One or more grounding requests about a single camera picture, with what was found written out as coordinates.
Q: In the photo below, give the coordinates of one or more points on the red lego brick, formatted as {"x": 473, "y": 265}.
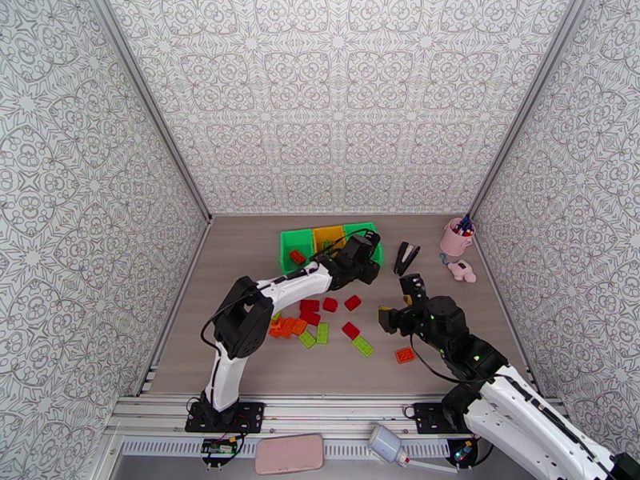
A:
{"x": 309, "y": 305}
{"x": 351, "y": 330}
{"x": 310, "y": 318}
{"x": 352, "y": 302}
{"x": 330, "y": 304}

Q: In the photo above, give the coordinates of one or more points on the orange lego brick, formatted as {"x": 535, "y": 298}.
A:
{"x": 299, "y": 326}
{"x": 405, "y": 354}
{"x": 276, "y": 331}
{"x": 287, "y": 327}
{"x": 297, "y": 256}

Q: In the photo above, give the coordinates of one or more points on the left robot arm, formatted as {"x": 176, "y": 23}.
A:
{"x": 242, "y": 318}

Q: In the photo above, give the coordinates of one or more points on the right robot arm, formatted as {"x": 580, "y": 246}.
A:
{"x": 525, "y": 428}

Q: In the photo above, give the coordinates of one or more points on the black stapler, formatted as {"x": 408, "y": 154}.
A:
{"x": 406, "y": 258}

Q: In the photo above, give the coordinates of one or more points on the pink pen cup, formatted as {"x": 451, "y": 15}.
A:
{"x": 455, "y": 243}

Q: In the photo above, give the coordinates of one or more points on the red pen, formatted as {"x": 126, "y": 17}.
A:
{"x": 465, "y": 233}

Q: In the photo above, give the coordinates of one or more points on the blue pen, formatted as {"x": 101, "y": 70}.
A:
{"x": 465, "y": 222}

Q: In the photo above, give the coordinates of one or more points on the white plastic bottle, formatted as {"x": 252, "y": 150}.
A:
{"x": 386, "y": 443}

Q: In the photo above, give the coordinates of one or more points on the small circuit board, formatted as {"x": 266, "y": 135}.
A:
{"x": 462, "y": 451}
{"x": 218, "y": 447}

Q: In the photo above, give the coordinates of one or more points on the pink phone case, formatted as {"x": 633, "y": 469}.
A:
{"x": 289, "y": 453}

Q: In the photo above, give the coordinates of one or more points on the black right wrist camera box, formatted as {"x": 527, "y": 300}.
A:
{"x": 413, "y": 287}

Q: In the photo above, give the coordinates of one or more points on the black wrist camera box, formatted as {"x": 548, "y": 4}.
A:
{"x": 413, "y": 287}
{"x": 360, "y": 249}

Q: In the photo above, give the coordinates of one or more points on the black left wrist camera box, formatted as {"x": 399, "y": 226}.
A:
{"x": 360, "y": 249}

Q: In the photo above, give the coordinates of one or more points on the aluminium table edge rail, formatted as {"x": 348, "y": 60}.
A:
{"x": 500, "y": 286}
{"x": 177, "y": 303}

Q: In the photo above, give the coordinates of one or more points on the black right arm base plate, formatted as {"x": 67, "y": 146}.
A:
{"x": 430, "y": 418}

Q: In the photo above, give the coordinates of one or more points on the long aluminium frame rail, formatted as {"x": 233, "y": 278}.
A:
{"x": 330, "y": 413}

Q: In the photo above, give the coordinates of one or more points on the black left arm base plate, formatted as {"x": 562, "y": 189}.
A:
{"x": 250, "y": 418}

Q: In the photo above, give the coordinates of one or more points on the aluminium frame post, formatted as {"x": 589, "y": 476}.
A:
{"x": 522, "y": 106}
{"x": 153, "y": 106}

